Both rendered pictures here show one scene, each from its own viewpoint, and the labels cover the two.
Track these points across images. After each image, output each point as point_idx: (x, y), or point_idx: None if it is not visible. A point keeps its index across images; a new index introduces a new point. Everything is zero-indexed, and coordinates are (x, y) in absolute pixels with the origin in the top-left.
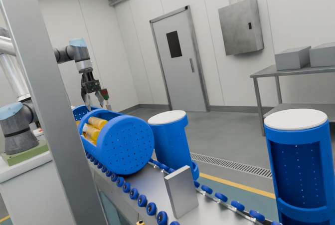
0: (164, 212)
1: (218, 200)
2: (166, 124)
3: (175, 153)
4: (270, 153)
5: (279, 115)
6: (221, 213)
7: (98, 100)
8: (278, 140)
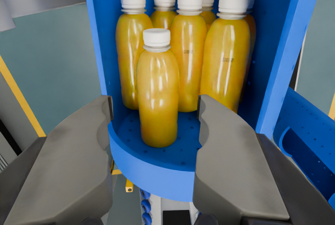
0: (148, 212)
1: (196, 217)
2: None
3: None
4: (327, 166)
5: None
6: (191, 212)
7: (199, 140)
8: (332, 202)
